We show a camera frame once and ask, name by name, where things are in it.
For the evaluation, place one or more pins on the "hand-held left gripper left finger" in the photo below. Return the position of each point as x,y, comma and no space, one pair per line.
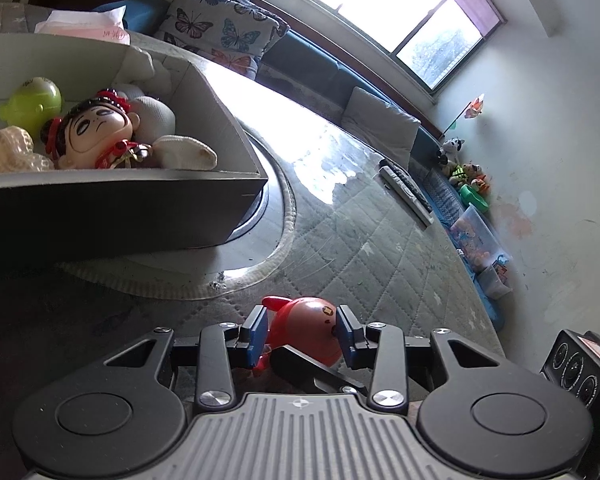
256,335

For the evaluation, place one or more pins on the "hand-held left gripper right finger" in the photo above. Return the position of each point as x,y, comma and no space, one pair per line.
346,335

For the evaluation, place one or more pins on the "red plastic toy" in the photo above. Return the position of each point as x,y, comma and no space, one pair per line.
305,325

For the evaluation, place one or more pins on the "grey storage box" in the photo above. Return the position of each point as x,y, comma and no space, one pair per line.
105,210

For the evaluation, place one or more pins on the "white plush rabbit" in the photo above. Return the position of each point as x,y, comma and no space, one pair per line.
180,150

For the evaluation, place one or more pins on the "black-haired doll figure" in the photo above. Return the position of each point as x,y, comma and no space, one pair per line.
95,130

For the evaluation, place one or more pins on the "beige peanut toy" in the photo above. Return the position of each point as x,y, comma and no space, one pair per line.
10,152

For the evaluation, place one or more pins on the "green round toy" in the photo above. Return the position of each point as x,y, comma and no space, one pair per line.
32,105

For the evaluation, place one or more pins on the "quilted round desktop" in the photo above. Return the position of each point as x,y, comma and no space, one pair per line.
380,270

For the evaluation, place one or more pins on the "round glass turntable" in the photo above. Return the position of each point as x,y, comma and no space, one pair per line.
260,260

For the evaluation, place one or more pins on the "remote controls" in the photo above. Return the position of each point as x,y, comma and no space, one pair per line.
407,200

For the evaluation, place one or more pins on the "small clear container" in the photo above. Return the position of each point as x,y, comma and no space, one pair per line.
495,280

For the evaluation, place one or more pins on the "clear plastic storage bin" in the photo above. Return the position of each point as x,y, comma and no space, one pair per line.
480,237

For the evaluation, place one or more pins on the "black remote control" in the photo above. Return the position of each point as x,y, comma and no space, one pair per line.
405,180

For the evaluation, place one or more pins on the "green plastic toy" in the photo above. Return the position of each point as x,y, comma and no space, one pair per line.
475,197

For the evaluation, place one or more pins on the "dog plush in green vest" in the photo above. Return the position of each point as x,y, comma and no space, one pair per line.
464,174

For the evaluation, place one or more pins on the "orange fox plush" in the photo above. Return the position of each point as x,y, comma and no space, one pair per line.
481,185

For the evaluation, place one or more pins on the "black and white cow plush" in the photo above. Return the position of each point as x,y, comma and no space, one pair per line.
450,152

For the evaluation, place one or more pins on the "grey cushion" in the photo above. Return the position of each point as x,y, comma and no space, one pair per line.
380,125

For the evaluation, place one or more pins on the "colourful pinwheel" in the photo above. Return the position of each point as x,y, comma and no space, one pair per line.
472,107

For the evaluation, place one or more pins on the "blue bench sofa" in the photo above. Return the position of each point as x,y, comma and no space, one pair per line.
310,70

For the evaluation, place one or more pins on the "butterfly print pillow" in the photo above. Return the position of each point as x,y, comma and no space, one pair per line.
220,25

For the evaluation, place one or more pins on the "window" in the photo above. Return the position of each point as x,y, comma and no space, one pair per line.
380,0

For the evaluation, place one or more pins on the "pink tissue pack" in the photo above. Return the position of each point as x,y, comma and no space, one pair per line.
80,25

